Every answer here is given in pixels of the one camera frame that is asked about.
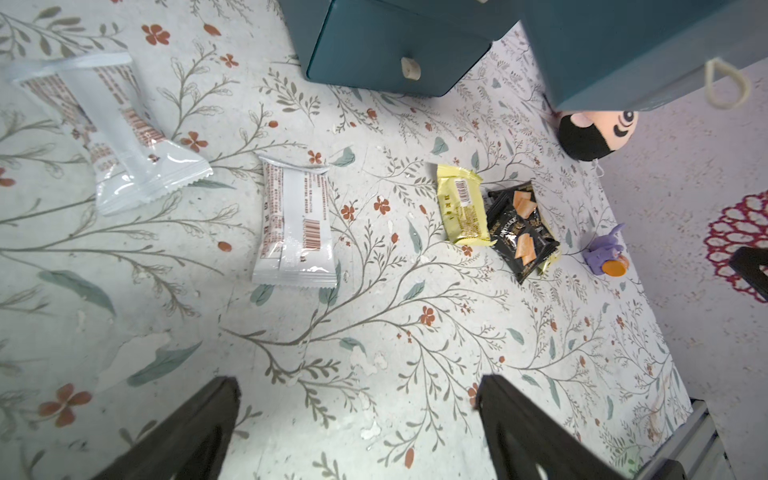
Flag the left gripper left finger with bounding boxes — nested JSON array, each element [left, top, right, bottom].
[[96, 376, 241, 479]]

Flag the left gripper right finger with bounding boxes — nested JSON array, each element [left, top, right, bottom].
[[476, 375, 624, 479]]

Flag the yellow cookie packet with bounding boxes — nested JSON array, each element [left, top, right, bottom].
[[436, 164, 495, 247], [537, 248, 561, 275]]

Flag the teal top drawer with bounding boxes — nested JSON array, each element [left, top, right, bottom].
[[520, 1, 767, 111]]

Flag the teal drawer cabinet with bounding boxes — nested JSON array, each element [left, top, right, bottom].
[[280, 0, 519, 96]]

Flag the purple toy figure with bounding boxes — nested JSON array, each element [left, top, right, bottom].
[[582, 223, 630, 277]]

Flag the white cookie packet right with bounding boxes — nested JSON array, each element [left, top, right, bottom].
[[252, 155, 339, 289]]

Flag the white cookie packet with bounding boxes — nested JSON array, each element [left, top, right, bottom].
[[2, 52, 213, 215], [252, 155, 339, 289]]

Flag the cartoon boy plush head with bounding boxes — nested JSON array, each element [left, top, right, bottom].
[[557, 111, 639, 162]]

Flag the white cookie packet left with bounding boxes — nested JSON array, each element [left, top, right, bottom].
[[2, 52, 213, 215]]

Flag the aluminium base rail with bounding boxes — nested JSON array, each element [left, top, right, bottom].
[[635, 399, 735, 480]]

